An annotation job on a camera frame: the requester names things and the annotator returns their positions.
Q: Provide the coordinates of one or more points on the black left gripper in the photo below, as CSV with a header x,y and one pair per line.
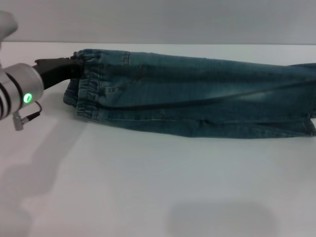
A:
x,y
59,70

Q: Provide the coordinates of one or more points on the blue denim shorts basketball print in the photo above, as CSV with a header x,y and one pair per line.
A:
x,y
185,98

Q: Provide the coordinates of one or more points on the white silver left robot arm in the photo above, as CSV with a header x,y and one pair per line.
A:
x,y
19,86

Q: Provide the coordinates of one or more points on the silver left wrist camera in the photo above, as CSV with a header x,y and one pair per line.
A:
x,y
7,24

